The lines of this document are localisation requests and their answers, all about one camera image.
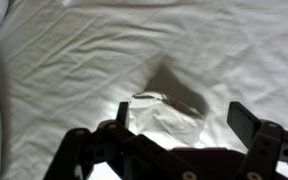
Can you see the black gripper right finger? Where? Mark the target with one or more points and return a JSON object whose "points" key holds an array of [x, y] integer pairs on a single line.
{"points": [[260, 143]]}

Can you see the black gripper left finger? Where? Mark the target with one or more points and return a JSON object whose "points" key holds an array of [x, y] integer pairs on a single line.
{"points": [[117, 150]]}

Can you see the mattress with white sheet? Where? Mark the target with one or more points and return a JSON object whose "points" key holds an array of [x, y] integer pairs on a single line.
{"points": [[84, 66]]}

